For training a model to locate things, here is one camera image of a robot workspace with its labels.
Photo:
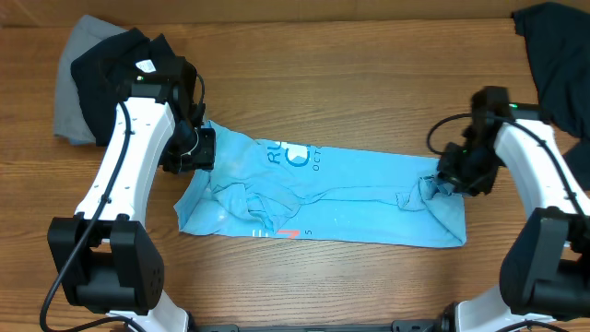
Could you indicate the dark garment at right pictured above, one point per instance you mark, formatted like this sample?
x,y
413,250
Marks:
x,y
557,46

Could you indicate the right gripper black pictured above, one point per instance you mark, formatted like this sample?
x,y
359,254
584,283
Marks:
x,y
452,174

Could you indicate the folded black garment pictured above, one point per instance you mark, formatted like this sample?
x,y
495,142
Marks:
x,y
99,72

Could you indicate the light blue printed t-shirt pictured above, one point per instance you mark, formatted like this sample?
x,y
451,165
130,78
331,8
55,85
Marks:
x,y
266,188

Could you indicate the folded grey garment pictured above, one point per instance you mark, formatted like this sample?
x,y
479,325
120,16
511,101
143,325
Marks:
x,y
68,121

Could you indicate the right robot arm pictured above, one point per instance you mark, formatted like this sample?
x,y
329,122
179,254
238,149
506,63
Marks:
x,y
544,278

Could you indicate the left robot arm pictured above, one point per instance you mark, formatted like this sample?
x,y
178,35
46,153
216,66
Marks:
x,y
105,259

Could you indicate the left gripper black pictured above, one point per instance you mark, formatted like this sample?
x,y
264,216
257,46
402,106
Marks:
x,y
205,158

